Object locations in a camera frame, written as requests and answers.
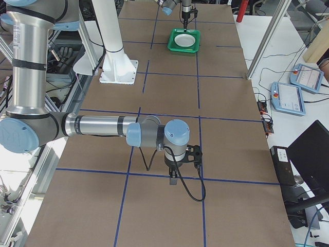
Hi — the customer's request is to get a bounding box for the black laptop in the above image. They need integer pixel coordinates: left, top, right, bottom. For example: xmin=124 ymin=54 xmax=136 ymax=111
xmin=287 ymin=120 xmax=328 ymax=195

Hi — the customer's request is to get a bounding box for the wooden beam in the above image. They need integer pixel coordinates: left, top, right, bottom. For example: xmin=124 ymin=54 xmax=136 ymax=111
xmin=303 ymin=21 xmax=329 ymax=63

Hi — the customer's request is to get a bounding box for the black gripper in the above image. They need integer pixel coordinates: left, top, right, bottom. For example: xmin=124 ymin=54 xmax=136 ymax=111
xmin=181 ymin=5 xmax=191 ymax=32
xmin=164 ymin=154 xmax=191 ymax=185

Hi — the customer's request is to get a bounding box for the blue teach pendant far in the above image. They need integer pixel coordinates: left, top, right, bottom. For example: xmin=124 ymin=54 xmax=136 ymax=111
xmin=290 ymin=64 xmax=324 ymax=94

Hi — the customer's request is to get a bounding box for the white round plate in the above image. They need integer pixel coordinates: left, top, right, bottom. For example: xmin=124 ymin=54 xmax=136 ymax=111
xmin=174 ymin=33 xmax=195 ymax=48

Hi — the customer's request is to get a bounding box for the red cylinder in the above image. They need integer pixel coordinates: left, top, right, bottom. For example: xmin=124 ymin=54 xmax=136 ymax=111
xmin=236 ymin=0 xmax=249 ymax=23

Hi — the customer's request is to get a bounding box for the orange black adapter upper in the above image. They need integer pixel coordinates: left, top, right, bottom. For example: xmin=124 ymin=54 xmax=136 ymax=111
xmin=257 ymin=100 xmax=268 ymax=114

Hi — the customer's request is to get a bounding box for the orange black adapter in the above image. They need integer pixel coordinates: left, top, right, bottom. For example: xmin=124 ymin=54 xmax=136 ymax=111
xmin=262 ymin=118 xmax=274 ymax=135
xmin=257 ymin=100 xmax=268 ymax=114

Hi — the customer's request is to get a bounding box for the blue teach pendant near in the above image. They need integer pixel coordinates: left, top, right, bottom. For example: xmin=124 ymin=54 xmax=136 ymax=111
xmin=270 ymin=82 xmax=306 ymax=116

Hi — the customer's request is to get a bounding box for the orange black adapter lower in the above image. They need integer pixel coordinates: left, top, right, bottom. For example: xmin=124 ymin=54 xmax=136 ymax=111
xmin=262 ymin=118 xmax=274 ymax=135

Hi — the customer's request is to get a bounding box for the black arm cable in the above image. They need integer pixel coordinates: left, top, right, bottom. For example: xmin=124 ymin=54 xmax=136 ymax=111
xmin=138 ymin=145 xmax=207 ymax=202

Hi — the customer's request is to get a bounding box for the aluminium frame post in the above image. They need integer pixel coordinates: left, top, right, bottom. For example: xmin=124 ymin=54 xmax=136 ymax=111
xmin=246 ymin=0 xmax=291 ymax=80

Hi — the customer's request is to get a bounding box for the green plastic tray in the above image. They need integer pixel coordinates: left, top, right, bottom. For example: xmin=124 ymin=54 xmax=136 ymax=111
xmin=167 ymin=28 xmax=200 ymax=54

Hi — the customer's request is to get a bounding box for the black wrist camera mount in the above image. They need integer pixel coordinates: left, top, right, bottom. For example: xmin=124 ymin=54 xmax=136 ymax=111
xmin=190 ymin=8 xmax=198 ymax=19
xmin=186 ymin=145 xmax=203 ymax=171

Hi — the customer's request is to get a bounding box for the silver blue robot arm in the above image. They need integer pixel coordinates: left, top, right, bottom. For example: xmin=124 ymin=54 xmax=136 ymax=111
xmin=1 ymin=1 xmax=191 ymax=184
xmin=155 ymin=0 xmax=194 ymax=32

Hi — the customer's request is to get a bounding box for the black box device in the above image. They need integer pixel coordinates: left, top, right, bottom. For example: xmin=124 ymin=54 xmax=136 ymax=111
xmin=270 ymin=146 xmax=295 ymax=186

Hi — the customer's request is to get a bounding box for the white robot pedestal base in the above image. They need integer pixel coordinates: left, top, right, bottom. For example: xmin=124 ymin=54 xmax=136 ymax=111
xmin=92 ymin=0 xmax=138 ymax=85

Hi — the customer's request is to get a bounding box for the blue teach pendant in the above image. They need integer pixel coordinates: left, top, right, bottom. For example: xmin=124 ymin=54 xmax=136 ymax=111
xmin=290 ymin=64 xmax=324 ymax=94
xmin=270 ymin=82 xmax=306 ymax=116

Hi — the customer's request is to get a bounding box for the aluminium side frame rail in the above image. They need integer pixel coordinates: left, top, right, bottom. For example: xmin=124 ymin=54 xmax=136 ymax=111
xmin=0 ymin=74 xmax=95 ymax=247

